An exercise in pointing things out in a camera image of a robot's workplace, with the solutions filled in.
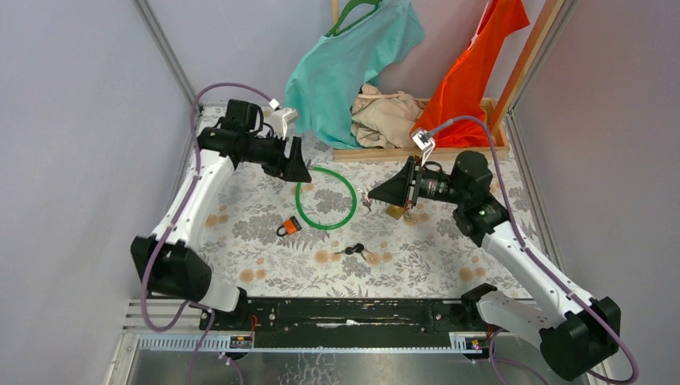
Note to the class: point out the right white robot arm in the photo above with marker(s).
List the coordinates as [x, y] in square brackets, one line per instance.
[573, 330]

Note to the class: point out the black headed keys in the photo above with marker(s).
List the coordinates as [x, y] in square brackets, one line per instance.
[358, 249]

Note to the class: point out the brass padlock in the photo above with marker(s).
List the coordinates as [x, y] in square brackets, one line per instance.
[395, 211]

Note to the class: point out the small silver key pair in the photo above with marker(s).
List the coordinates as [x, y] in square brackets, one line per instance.
[365, 200]

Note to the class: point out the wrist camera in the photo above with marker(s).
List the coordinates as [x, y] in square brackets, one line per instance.
[281, 118]
[425, 142]

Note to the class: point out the orange black small padlock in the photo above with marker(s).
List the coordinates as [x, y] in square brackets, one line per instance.
[289, 227]

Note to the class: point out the beige crumpled cloth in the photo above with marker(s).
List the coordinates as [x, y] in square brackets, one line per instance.
[384, 120]

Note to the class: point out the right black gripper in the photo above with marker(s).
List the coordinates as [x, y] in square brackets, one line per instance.
[398, 189]

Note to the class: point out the wooden tray frame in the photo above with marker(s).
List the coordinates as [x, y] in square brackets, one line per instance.
[439, 154]

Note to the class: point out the orange shirt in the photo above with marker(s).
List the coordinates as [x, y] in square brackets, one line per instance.
[461, 91]

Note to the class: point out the green clothes hanger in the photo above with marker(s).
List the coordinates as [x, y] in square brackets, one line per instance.
[346, 14]

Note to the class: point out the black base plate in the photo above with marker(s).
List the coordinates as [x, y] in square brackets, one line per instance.
[354, 323]

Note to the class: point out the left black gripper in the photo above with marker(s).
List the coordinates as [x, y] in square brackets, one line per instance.
[292, 168]

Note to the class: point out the teal shirt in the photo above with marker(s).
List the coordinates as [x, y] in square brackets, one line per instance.
[326, 81]

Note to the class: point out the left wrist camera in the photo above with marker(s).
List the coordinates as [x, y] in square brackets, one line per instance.
[281, 118]

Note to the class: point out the floral table mat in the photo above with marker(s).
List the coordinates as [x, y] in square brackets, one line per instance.
[423, 255]

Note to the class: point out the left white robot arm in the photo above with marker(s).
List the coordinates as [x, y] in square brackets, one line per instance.
[167, 261]

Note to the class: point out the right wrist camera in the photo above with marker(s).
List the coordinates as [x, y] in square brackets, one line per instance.
[425, 142]

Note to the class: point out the wooden post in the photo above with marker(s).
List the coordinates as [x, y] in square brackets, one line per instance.
[535, 39]

